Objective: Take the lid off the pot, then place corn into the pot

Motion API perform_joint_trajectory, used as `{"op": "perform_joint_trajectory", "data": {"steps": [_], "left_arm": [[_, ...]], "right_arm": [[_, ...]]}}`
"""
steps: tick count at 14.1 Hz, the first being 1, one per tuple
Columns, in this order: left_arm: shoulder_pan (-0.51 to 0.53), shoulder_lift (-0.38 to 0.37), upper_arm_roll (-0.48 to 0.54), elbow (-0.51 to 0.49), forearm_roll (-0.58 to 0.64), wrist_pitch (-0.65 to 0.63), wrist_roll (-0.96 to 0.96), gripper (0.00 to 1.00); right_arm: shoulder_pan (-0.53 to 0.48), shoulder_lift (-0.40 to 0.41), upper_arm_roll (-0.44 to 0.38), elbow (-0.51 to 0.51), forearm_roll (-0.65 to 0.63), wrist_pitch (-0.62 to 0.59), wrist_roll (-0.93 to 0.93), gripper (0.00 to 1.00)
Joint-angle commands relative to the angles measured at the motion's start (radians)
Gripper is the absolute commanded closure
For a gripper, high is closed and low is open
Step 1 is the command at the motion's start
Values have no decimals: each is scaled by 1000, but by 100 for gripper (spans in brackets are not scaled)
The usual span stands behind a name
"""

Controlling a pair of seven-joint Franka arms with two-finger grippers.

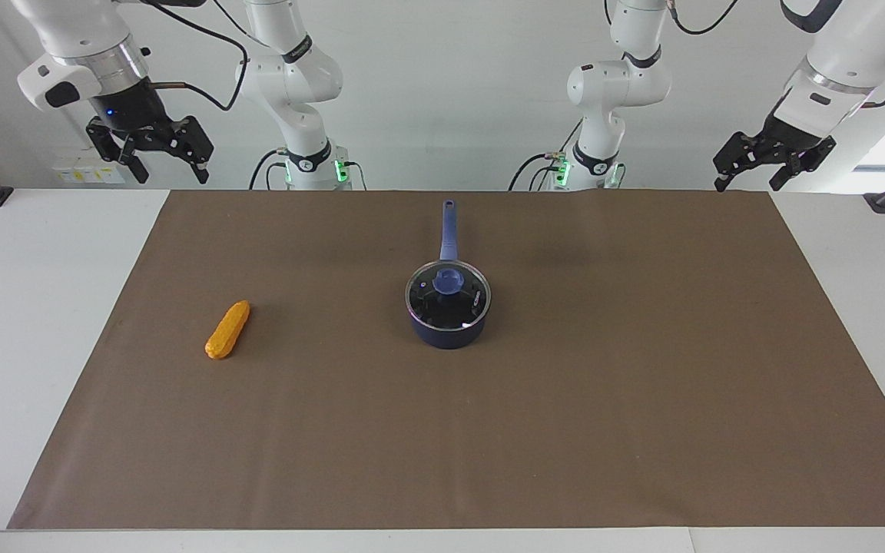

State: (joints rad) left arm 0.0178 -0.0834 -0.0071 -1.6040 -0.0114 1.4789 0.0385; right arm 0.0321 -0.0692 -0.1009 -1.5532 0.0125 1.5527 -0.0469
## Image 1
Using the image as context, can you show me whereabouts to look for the orange corn cob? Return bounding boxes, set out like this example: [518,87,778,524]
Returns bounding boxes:
[205,300,251,360]

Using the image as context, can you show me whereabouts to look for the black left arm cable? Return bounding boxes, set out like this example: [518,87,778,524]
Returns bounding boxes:
[664,0,885,108]

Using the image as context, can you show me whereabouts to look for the black left base cable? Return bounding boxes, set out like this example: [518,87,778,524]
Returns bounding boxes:
[509,152,566,190]

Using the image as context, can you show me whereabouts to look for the black base cable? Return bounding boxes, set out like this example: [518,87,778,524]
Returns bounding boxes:
[249,150,290,190]
[509,152,566,190]

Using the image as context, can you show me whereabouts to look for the glass lid with blue knob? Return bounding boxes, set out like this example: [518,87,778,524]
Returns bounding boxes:
[405,260,492,331]

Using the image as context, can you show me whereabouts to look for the black right base cable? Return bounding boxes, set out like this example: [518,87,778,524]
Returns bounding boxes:
[249,150,290,190]

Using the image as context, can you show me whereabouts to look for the white box with yellow labels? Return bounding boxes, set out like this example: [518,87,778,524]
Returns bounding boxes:
[53,157,127,185]

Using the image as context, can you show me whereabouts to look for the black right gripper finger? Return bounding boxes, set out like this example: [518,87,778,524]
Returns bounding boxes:
[116,141,150,185]
[185,138,213,185]

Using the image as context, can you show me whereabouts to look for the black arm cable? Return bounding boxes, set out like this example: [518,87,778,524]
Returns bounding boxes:
[664,0,885,108]
[143,0,250,113]

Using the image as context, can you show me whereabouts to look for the dark blue saucepan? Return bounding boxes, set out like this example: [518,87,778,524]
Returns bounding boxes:
[405,200,492,350]

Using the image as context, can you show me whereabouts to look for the brown table mat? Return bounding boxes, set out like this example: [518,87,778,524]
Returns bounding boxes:
[7,190,885,531]

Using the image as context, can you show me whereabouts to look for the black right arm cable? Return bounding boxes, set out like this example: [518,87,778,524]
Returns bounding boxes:
[143,0,250,113]

